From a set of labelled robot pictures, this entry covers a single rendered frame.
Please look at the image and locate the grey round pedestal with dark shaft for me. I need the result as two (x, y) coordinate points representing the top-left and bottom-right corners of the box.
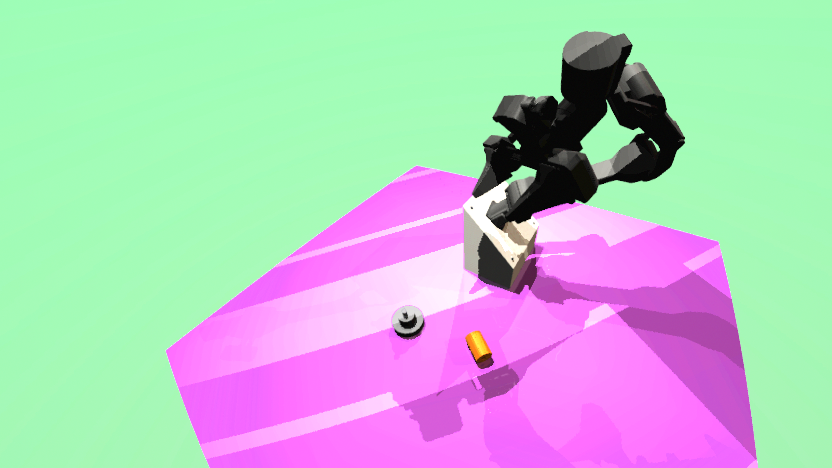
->
(391, 305), (424, 337)

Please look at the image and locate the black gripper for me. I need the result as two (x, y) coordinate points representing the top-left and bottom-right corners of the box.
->
(471, 109), (599, 222)

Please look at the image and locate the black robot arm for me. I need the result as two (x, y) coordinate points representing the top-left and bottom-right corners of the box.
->
(485, 31), (685, 230)

